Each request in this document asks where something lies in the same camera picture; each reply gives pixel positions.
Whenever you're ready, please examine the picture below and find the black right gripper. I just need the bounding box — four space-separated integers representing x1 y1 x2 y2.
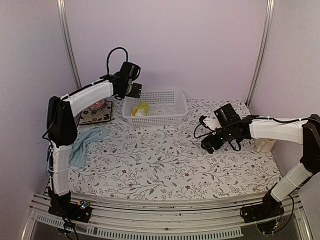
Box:
201 125 235 154

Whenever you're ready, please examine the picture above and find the green and white towel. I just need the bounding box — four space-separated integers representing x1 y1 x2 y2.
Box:
131 101 149 117

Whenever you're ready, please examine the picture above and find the light blue towel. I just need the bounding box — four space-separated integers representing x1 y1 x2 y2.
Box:
45 126 111 176

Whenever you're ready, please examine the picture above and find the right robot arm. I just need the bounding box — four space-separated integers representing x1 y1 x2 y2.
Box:
199 114 320 218

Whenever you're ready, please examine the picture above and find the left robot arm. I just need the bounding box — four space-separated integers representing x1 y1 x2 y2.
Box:
45 71 142 197

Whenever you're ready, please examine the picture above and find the cream ceramic mug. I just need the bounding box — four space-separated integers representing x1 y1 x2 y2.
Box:
255 138 276 153

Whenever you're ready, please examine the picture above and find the floral embroidered placemat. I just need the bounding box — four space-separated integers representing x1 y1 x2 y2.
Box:
78 100 113 126

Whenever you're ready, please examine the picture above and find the white plastic basket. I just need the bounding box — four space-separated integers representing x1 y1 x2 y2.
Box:
122 89 189 127

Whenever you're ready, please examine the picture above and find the floral patterned tablecloth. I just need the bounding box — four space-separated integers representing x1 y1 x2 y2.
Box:
68 99 281 201

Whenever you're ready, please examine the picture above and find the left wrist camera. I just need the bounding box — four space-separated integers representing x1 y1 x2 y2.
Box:
119 61 141 81

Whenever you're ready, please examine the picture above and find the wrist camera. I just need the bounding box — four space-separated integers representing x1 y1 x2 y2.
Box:
214 103 241 127
119 61 141 81

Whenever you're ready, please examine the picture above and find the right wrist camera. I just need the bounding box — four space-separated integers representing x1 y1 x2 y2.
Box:
214 103 241 127

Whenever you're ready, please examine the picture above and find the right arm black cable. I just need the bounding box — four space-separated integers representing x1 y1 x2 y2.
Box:
193 122 241 151

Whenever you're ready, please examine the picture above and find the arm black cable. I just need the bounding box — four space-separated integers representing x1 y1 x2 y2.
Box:
193 122 241 151
106 46 130 76

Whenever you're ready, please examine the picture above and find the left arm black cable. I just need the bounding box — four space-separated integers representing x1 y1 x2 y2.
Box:
106 46 130 76

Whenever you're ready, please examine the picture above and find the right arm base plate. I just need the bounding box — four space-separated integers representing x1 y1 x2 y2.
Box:
239 203 285 223

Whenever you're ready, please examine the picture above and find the aluminium front rail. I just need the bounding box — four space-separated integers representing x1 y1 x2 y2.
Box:
21 192 313 240

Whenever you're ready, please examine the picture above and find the left aluminium frame post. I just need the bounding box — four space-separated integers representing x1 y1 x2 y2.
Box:
56 0 82 90

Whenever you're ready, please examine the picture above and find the aluminium frame post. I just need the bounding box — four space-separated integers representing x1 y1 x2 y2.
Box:
56 0 82 90
245 0 275 108

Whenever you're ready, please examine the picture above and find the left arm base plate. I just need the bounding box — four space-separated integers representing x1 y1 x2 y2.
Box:
48 200 93 223

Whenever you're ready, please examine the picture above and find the right aluminium frame post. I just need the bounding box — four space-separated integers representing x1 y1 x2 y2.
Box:
245 0 275 108

